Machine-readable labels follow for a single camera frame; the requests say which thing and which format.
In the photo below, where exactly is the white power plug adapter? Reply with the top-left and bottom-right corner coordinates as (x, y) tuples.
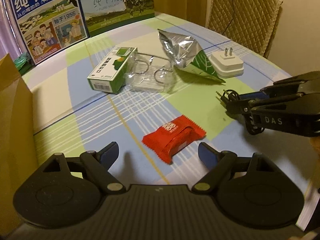
(209, 47), (244, 78)

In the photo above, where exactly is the red snack packet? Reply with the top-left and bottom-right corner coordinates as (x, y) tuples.
(142, 115), (206, 164)

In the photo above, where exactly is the black hanging power cord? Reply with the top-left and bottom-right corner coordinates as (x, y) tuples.
(222, 0), (237, 37)

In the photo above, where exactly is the silver green leaf foil bag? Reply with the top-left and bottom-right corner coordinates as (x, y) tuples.
(158, 30), (225, 83)

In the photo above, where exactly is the cow pure milk box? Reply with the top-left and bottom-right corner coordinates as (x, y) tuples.
(80, 0), (155, 37)

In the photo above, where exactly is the green white oral medicine box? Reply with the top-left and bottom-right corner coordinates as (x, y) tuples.
(87, 47), (137, 94)

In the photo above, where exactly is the brown cardboard box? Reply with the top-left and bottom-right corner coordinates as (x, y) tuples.
(1, 54), (37, 238)

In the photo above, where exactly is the green plastic package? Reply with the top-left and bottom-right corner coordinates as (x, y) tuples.
(14, 52), (34, 76)

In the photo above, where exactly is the clear blister pack with hooks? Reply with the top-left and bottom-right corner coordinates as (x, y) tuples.
(125, 53), (176, 93)

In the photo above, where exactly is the cartoon milk carton box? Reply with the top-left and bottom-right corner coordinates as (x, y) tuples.
(9, 0), (89, 65)

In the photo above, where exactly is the quilted olive chair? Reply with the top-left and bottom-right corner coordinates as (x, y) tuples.
(207, 0), (283, 58)

